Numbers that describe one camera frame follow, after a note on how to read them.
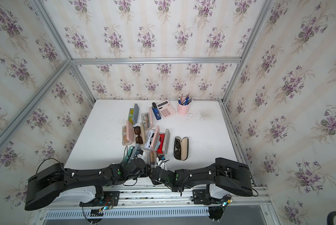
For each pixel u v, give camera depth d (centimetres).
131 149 90
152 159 80
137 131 99
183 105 102
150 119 98
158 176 59
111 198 73
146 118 108
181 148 90
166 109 111
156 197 75
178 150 89
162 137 95
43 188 41
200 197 73
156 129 94
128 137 89
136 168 62
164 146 84
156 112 109
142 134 91
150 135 96
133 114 102
